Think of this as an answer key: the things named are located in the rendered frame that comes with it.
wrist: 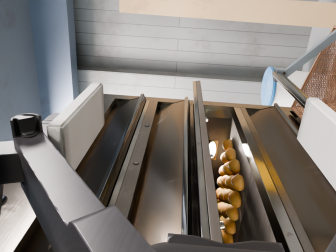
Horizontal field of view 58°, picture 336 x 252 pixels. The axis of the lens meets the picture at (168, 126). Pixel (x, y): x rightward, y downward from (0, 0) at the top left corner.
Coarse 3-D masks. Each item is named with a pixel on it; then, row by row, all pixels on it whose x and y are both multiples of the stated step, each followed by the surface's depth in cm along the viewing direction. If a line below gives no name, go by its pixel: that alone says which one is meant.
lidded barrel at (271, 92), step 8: (264, 72) 341; (296, 72) 315; (304, 72) 317; (264, 80) 339; (272, 80) 309; (296, 80) 309; (320, 80) 310; (264, 88) 336; (272, 88) 307; (280, 88) 307; (264, 96) 334; (272, 96) 309; (280, 96) 310; (288, 96) 310; (264, 104) 332; (272, 104) 317; (280, 104) 317; (288, 104) 317
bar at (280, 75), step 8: (328, 40) 102; (312, 48) 104; (320, 48) 103; (304, 56) 104; (312, 56) 104; (296, 64) 106; (272, 72) 110; (280, 72) 105; (288, 72) 107; (280, 80) 100; (288, 80) 96; (288, 88) 92; (296, 88) 89; (296, 96) 86; (304, 96) 82; (304, 104) 80
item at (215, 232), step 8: (200, 88) 159; (200, 96) 148; (200, 104) 138; (200, 112) 129; (200, 120) 121; (200, 128) 115; (208, 144) 102; (208, 152) 97; (208, 160) 93; (208, 168) 89; (208, 176) 85; (208, 184) 82; (208, 192) 78; (208, 200) 76; (216, 200) 75; (208, 208) 73; (216, 208) 72; (208, 216) 70; (216, 216) 70; (216, 224) 68; (216, 232) 65; (216, 240) 63
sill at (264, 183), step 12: (240, 120) 161; (240, 132) 154; (252, 144) 137; (252, 156) 127; (252, 168) 125; (264, 168) 118; (264, 180) 111; (264, 192) 107; (276, 192) 105; (264, 204) 106; (276, 204) 99; (276, 216) 93; (276, 228) 92; (288, 228) 89; (276, 240) 91; (288, 240) 84
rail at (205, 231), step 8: (200, 136) 109; (200, 144) 103; (200, 152) 98; (200, 160) 93; (200, 168) 89; (200, 176) 86; (200, 184) 82; (200, 192) 79; (200, 200) 76; (200, 208) 73; (200, 216) 71; (200, 224) 68; (208, 224) 68; (200, 232) 67; (208, 232) 66
